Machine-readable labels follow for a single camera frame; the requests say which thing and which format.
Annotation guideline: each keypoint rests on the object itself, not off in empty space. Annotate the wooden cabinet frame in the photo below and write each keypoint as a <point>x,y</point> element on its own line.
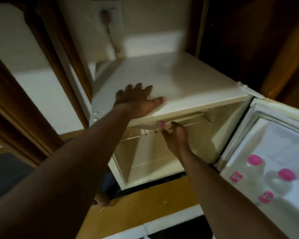
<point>27,102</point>

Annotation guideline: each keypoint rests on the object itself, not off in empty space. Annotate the white mini fridge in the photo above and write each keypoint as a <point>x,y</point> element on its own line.
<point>179,82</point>

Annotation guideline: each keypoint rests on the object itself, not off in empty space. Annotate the clear bottle with pink cap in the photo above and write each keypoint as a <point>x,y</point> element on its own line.
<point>250,174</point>
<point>280,186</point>

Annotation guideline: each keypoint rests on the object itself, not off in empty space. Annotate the person's right hand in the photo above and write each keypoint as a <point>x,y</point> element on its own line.
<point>178,140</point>

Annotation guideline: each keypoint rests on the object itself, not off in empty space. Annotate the person's left thumb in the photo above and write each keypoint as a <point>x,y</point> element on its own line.
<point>159,101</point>

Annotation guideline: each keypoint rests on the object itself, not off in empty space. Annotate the white wall socket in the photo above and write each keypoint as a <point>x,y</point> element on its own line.
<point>114,9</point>

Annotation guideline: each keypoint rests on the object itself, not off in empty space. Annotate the person's right thumb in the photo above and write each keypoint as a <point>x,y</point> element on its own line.
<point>166,135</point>

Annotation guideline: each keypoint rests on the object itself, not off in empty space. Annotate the person's foot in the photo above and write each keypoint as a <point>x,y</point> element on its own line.
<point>103,198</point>

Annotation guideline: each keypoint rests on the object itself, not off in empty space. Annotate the person's right forearm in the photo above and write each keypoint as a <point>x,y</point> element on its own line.
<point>221,194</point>

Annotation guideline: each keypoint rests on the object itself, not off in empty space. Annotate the white fridge door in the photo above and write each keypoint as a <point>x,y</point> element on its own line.
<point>274,136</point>

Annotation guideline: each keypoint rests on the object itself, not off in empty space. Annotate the person's left hand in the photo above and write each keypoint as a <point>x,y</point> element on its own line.
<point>137,104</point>

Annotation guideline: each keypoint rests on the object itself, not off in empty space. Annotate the person's left middle finger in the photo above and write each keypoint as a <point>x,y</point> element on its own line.
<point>139,88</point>

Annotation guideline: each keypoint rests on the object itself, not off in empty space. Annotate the dark wooden panel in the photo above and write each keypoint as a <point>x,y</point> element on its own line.
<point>251,39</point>

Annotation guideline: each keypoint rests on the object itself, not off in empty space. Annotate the white fridge door hinge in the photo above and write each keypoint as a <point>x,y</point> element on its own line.
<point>249,89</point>

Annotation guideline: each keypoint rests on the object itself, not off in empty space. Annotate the person's left forearm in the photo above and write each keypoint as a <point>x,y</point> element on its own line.
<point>62,171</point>

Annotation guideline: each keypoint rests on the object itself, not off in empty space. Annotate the dark power plug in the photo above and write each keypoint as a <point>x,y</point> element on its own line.
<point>106,16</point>

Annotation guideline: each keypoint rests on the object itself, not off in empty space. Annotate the person's left little finger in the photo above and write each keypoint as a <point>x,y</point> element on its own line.
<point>120,94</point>

